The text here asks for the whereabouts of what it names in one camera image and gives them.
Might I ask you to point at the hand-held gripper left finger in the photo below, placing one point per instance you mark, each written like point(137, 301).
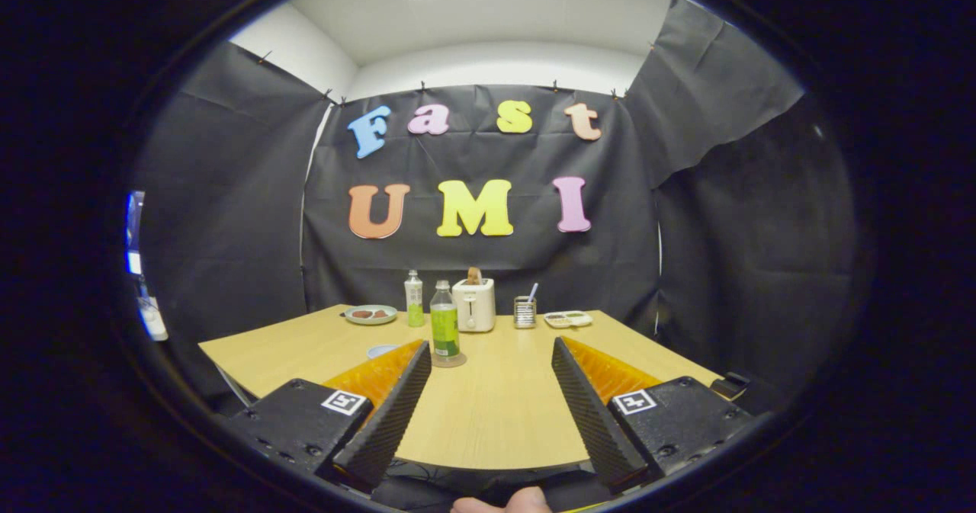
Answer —
point(385, 421)

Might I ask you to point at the white divided food tray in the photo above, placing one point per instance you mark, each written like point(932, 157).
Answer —
point(568, 319)

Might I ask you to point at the metal mesh utensil holder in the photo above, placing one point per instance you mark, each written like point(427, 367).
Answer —
point(524, 315)

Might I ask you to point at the slim green drink bottle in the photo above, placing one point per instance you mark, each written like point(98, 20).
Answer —
point(414, 307)

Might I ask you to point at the wooden table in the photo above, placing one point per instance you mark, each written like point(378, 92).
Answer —
point(496, 399)

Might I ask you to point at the blue lit screen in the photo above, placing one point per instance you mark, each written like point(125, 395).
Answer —
point(134, 227)

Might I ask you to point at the small black device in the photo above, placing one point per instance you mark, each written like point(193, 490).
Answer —
point(732, 386)

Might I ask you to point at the brown bread slice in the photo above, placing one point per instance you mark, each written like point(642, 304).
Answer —
point(474, 276)

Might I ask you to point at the grey plate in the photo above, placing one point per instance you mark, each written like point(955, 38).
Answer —
point(370, 321)

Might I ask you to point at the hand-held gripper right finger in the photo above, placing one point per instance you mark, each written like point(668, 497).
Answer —
point(591, 414)

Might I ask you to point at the white cup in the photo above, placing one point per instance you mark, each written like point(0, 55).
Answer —
point(381, 351)

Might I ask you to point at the clear green label juice bottle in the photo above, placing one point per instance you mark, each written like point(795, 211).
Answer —
point(444, 330)

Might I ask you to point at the white toaster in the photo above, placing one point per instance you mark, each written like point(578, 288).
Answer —
point(474, 307)

